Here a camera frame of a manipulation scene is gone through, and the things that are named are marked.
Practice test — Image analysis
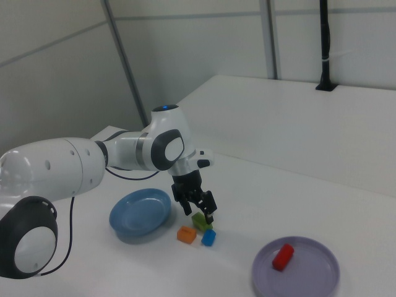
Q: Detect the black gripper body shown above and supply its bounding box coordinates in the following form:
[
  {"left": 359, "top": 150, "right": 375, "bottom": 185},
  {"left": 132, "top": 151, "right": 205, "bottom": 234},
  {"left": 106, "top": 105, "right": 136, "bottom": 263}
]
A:
[{"left": 171, "top": 169, "right": 205, "bottom": 202}]

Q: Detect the green block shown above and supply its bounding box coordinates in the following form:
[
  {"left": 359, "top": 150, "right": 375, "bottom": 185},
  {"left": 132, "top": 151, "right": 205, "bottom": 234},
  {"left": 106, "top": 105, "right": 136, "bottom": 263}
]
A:
[{"left": 191, "top": 212, "right": 214, "bottom": 231}]

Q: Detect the orange block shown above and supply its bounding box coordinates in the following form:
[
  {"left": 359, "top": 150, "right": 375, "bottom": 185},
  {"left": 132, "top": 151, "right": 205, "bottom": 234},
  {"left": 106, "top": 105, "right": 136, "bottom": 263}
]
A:
[{"left": 176, "top": 226, "right": 198, "bottom": 244}]

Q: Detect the red block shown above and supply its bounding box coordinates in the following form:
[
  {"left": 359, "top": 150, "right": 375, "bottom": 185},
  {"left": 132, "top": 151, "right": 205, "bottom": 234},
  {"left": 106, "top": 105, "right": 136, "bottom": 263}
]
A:
[{"left": 272, "top": 243, "right": 295, "bottom": 272}]

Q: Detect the blue block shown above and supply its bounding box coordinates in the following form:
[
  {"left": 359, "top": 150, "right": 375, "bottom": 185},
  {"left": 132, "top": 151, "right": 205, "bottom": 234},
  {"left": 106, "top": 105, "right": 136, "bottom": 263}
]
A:
[{"left": 200, "top": 229, "right": 217, "bottom": 247}]

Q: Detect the blue plate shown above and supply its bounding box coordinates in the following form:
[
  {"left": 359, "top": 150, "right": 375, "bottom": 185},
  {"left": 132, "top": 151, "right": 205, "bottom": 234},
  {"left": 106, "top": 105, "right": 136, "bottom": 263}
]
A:
[{"left": 108, "top": 187, "right": 172, "bottom": 238}]

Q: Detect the purple plate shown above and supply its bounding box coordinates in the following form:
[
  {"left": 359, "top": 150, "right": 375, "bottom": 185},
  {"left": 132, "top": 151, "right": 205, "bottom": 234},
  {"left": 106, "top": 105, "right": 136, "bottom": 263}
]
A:
[{"left": 251, "top": 236, "right": 341, "bottom": 297}]

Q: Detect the black mounting pole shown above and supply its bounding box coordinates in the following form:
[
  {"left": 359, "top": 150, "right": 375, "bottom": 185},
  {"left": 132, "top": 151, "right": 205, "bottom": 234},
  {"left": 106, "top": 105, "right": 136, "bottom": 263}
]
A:
[{"left": 315, "top": 0, "right": 338, "bottom": 92}]

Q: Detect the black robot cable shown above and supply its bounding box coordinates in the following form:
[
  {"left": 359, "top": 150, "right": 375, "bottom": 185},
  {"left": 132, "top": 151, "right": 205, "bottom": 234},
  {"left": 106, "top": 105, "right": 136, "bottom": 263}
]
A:
[{"left": 39, "top": 166, "right": 160, "bottom": 277}]

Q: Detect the grey partition post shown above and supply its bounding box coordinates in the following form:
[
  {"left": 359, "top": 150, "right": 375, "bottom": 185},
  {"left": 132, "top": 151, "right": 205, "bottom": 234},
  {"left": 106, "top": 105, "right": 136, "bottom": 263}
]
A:
[
  {"left": 265, "top": 0, "right": 283, "bottom": 80},
  {"left": 100, "top": 0, "right": 150, "bottom": 127}
]

